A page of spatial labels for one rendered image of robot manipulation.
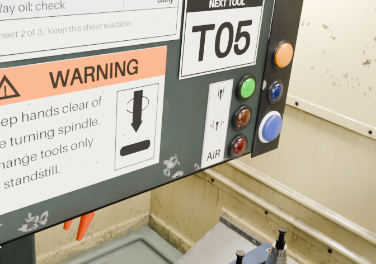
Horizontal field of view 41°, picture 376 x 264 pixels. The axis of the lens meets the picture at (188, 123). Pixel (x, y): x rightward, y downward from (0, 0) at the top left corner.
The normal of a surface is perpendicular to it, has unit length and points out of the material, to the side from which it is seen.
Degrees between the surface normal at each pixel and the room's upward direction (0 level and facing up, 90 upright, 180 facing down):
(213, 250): 24
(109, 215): 90
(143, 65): 90
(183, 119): 90
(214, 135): 90
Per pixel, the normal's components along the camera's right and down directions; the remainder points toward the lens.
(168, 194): -0.74, 0.21
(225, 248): -0.22, -0.75
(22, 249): 0.67, 0.35
